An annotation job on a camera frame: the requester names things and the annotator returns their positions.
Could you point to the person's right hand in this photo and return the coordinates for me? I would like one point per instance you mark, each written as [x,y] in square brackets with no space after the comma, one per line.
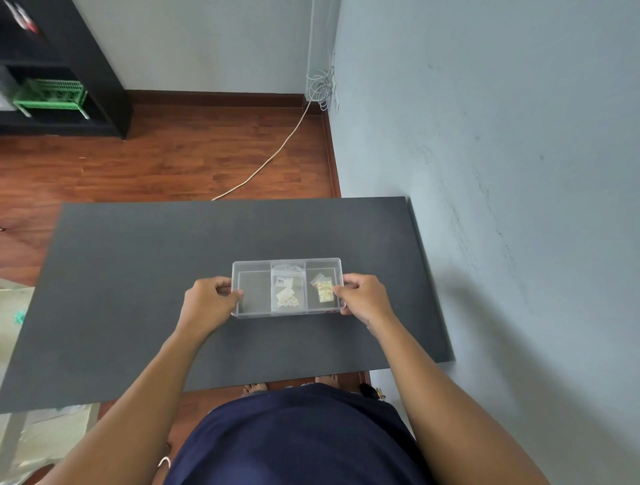
[367,300]

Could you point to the person's left hand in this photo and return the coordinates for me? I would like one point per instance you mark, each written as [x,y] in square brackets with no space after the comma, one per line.
[205,305]

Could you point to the zip bag with mixed beads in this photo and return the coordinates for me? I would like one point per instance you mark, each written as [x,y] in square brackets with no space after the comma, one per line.
[324,290]

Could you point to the clear plastic lid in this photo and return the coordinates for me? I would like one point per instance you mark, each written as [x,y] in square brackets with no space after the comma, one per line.
[252,266]

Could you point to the zip bag with white beads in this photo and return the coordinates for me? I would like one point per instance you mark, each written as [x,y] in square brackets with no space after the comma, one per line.
[287,301]

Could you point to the clear plastic compartment box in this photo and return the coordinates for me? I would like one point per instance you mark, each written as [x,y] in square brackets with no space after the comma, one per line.
[285,315]

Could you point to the zip bag with flower beads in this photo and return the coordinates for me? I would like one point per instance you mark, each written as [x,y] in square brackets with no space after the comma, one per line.
[282,274]

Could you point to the person's left forearm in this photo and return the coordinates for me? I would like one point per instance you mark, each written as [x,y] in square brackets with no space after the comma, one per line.
[130,414]

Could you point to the person's right forearm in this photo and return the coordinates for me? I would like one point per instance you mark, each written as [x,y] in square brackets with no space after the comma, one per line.
[450,414]

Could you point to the person's right foot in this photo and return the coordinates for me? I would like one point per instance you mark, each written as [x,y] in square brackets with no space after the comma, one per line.
[327,381]

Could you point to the person's foot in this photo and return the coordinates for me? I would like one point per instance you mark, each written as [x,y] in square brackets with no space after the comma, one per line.
[255,389]
[327,381]

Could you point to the person's left foot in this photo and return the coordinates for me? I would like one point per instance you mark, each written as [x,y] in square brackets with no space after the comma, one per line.
[255,389]

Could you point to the person's navy clothing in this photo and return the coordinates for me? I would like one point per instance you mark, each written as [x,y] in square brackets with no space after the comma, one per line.
[300,439]

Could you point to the black sandal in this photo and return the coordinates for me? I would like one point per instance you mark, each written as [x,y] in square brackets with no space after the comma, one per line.
[372,392]

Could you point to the small teal object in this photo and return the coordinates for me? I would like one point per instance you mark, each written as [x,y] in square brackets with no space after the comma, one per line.
[19,317]

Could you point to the cream utility cart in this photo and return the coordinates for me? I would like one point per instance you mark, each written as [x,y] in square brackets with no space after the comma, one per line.
[45,434]

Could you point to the black shelf unit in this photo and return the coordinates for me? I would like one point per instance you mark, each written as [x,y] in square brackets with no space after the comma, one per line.
[100,75]

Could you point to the green plastic basket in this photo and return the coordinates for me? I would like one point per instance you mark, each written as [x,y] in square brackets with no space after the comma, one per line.
[50,95]

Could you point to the red nail polish bottles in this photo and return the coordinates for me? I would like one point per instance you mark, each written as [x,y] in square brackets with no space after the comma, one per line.
[22,17]

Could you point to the white wall conduit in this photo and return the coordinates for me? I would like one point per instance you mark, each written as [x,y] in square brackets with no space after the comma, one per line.
[320,35]

